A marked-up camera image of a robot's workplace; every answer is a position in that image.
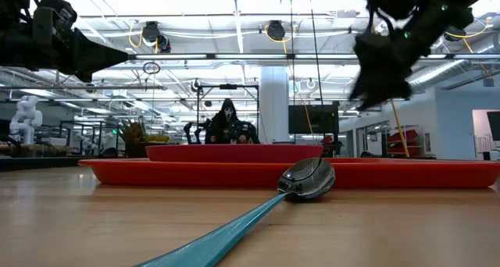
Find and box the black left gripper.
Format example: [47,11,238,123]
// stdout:
[23,0,130,84]

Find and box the coiled black cable ring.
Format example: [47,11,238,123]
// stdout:
[142,61,162,75]

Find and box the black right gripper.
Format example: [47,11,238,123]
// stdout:
[349,4,474,112]

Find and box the red storage bin shelf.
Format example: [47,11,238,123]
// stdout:
[386,128,425,158]

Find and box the thin black hanging cable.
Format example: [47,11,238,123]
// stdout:
[307,0,324,104]

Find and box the black metal frame rig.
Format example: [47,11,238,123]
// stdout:
[196,84,260,145]

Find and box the orange-red plastic tray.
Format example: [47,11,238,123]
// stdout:
[77,157,500,189]

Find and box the person in black hood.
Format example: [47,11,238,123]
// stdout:
[205,98,261,145]

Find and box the black wall monitor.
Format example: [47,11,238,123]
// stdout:
[287,104,340,135]

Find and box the metal spoon with teal handle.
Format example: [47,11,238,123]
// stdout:
[134,156,337,267]

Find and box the red round plate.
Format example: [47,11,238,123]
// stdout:
[145,143,324,163]

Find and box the white square pillar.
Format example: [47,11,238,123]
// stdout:
[259,66,290,143]

